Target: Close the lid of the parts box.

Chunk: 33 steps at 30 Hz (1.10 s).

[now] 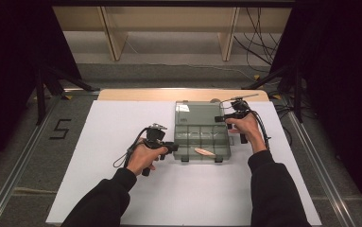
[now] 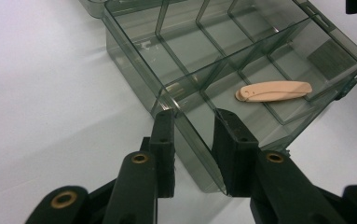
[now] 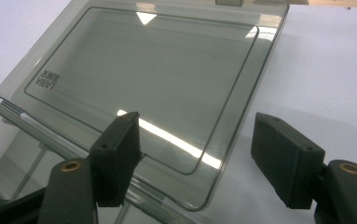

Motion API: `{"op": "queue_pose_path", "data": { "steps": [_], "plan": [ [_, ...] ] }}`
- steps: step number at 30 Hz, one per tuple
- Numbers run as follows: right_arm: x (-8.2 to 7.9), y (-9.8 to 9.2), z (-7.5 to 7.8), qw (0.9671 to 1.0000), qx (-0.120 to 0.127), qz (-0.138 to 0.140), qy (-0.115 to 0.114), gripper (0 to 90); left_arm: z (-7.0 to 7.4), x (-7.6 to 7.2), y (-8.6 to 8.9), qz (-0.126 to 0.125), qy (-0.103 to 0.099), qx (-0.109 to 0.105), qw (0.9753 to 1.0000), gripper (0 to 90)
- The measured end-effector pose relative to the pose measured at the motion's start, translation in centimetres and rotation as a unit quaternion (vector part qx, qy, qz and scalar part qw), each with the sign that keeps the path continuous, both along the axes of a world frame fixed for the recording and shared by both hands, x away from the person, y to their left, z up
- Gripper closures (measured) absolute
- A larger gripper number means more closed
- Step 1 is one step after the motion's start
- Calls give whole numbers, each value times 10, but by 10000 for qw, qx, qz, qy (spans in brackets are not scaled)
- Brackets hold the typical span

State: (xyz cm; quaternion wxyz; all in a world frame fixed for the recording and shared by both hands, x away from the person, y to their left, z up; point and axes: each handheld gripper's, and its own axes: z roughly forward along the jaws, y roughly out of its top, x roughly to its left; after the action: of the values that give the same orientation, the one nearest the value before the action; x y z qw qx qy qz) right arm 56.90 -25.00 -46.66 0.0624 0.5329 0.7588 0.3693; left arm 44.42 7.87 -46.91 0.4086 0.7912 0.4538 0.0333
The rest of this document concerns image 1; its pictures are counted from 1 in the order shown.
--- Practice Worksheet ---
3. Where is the left hand-held gripper black cable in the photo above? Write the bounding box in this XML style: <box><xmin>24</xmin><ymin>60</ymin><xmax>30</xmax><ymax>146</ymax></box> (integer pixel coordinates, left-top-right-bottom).
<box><xmin>112</xmin><ymin>127</ymin><xmax>150</xmax><ymax>169</ymax></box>

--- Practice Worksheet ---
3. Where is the person's right hand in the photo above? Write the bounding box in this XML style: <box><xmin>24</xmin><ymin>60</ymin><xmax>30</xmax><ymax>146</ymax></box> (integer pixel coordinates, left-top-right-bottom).
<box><xmin>228</xmin><ymin>113</ymin><xmax>267</xmax><ymax>154</ymax></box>

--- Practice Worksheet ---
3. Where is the white board table cover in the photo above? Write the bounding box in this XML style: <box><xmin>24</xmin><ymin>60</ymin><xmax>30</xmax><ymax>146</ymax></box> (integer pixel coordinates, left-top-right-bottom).
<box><xmin>45</xmin><ymin>99</ymin><xmax>323</xmax><ymax>227</ymax></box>

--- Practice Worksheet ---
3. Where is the light wooden shelf unit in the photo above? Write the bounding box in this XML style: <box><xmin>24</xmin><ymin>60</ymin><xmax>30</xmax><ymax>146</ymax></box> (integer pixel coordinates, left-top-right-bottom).
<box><xmin>52</xmin><ymin>6</ymin><xmax>294</xmax><ymax>62</ymax></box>

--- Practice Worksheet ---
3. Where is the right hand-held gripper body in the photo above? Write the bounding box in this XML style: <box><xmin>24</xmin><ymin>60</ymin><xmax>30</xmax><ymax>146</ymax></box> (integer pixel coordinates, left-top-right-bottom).
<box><xmin>225</xmin><ymin>93</ymin><xmax>260</xmax><ymax>145</ymax></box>

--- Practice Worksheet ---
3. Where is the aluminium floor rail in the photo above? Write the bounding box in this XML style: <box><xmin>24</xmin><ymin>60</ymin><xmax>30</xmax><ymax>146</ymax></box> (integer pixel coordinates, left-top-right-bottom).
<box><xmin>0</xmin><ymin>93</ymin><xmax>61</xmax><ymax>227</ymax></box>
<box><xmin>286</xmin><ymin>111</ymin><xmax>356</xmax><ymax>227</ymax></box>

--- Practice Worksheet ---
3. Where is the bundle of black cables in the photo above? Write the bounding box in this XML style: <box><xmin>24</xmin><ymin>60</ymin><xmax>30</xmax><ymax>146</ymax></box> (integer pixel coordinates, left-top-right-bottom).
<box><xmin>233</xmin><ymin>7</ymin><xmax>284</xmax><ymax>66</ymax></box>

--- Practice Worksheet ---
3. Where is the small beige oblong plastic item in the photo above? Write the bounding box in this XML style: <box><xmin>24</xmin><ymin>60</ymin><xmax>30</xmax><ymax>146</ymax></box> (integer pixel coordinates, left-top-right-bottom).
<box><xmin>194</xmin><ymin>147</ymin><xmax>217</xmax><ymax>158</ymax></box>

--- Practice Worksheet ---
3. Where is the black metal stand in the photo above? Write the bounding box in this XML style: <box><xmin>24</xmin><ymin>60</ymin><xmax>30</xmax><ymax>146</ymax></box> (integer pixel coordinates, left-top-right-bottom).
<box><xmin>241</xmin><ymin>63</ymin><xmax>304</xmax><ymax>124</ymax></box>
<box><xmin>34</xmin><ymin>66</ymin><xmax>101</xmax><ymax>126</ymax></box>

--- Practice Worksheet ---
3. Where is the right hand-held gripper black cable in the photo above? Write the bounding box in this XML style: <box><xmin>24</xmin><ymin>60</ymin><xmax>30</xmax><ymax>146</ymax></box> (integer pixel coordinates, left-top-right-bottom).
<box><xmin>250</xmin><ymin>109</ymin><xmax>272</xmax><ymax>151</ymax></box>

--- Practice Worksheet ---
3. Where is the person's left hand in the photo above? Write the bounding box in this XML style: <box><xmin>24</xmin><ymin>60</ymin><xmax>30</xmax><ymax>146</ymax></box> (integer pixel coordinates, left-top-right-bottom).
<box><xmin>126</xmin><ymin>137</ymin><xmax>169</xmax><ymax>177</ymax></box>

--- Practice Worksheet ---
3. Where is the light wooden table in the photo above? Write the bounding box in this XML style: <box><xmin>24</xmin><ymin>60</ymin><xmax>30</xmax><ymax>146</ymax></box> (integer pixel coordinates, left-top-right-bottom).
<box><xmin>97</xmin><ymin>88</ymin><xmax>270</xmax><ymax>102</ymax></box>

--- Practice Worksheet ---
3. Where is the grey transparent compartment box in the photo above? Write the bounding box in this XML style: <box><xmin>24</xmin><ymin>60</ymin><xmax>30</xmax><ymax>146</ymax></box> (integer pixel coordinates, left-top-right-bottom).
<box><xmin>172</xmin><ymin>100</ymin><xmax>233</xmax><ymax>164</ymax></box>

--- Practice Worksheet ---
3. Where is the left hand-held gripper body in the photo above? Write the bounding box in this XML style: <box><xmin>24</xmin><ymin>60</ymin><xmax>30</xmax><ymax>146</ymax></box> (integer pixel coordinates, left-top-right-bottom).
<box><xmin>141</xmin><ymin>123</ymin><xmax>171</xmax><ymax>178</ymax></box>

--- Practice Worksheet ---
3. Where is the black curtain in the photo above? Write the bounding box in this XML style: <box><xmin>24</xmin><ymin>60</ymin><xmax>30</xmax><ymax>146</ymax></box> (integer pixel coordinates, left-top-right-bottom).
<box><xmin>0</xmin><ymin>0</ymin><xmax>82</xmax><ymax>179</ymax></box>
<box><xmin>269</xmin><ymin>0</ymin><xmax>362</xmax><ymax>218</ymax></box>

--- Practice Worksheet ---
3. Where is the hand-held gripper black cable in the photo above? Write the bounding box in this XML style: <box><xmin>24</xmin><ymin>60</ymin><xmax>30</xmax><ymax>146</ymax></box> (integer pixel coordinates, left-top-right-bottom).
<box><xmin>112</xmin><ymin>127</ymin><xmax>150</xmax><ymax>169</ymax></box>
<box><xmin>250</xmin><ymin>109</ymin><xmax>272</xmax><ymax>151</ymax></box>

